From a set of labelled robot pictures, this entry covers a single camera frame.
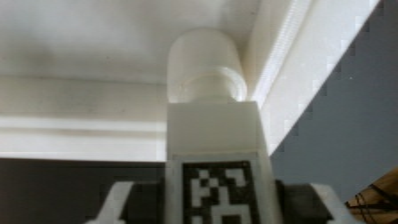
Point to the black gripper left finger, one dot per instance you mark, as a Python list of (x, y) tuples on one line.
[(132, 204)]

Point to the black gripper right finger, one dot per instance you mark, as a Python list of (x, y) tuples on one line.
[(312, 205)]

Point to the white square tabletop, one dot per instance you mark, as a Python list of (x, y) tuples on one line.
[(84, 50)]

